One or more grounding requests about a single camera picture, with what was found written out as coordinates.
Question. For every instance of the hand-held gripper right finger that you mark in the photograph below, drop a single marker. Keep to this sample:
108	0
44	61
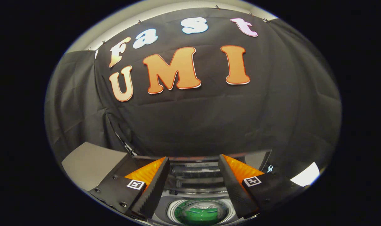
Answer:
234	188

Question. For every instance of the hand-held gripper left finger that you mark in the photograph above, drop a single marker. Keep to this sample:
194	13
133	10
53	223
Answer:
155	188

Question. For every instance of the green polo shirt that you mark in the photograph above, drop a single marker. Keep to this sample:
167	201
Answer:
203	215

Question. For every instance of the white table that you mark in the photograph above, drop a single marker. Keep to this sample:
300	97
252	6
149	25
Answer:
306	175

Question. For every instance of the grey stand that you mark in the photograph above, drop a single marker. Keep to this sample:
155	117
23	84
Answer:
86	163

